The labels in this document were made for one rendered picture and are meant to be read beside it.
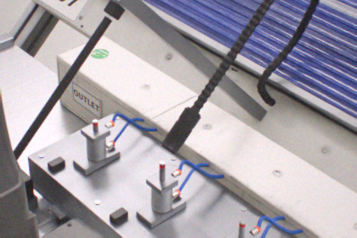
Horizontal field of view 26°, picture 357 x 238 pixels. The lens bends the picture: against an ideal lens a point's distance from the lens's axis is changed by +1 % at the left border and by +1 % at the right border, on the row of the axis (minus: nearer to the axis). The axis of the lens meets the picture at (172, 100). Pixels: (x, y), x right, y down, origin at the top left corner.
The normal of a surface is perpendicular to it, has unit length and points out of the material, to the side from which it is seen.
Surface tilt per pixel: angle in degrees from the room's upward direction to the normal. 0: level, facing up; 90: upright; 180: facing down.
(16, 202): 80
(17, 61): 48
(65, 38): 90
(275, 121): 90
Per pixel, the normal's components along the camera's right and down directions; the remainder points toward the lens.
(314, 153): -0.48, -0.35
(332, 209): 0.02, -0.81
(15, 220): 0.76, 0.30
